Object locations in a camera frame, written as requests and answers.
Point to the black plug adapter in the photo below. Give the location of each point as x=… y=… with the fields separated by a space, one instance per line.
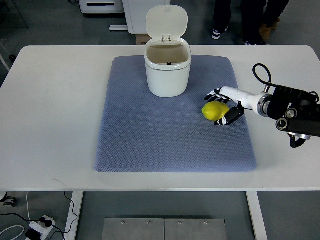
x=32 y=234

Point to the cardboard box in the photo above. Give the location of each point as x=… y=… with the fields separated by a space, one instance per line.
x=142 y=39

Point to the person right leg dark trousers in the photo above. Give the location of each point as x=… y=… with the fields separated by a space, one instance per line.
x=251 y=14

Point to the white power strip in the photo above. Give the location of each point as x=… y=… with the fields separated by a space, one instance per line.
x=44 y=225

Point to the white appliance with slot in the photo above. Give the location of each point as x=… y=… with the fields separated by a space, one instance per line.
x=101 y=6

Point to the white cabinet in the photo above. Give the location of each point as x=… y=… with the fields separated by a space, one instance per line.
x=135 y=14

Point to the white table leg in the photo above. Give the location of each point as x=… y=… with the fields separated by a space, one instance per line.
x=256 y=215
x=73 y=217

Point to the white table right leg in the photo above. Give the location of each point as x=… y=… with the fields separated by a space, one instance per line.
x=256 y=215

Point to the grey metal floor plate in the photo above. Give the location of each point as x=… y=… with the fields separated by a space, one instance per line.
x=163 y=229

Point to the person leg dark trousers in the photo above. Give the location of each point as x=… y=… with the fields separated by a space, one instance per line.
x=251 y=14
x=221 y=17

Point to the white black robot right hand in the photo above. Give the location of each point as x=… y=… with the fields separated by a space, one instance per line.
x=238 y=101

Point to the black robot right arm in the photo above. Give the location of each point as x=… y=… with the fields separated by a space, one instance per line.
x=295 y=111

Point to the person left leg dark trousers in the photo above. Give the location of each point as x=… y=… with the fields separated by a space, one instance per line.
x=221 y=17

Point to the white table left leg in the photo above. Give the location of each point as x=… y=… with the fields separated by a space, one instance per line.
x=73 y=217

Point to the yellow lemon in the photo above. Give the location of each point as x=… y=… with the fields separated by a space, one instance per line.
x=214 y=110

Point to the blue quilted mat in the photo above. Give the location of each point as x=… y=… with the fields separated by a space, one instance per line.
x=141 y=132

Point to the white trash bin open lid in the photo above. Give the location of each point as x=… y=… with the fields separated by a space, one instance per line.
x=167 y=56

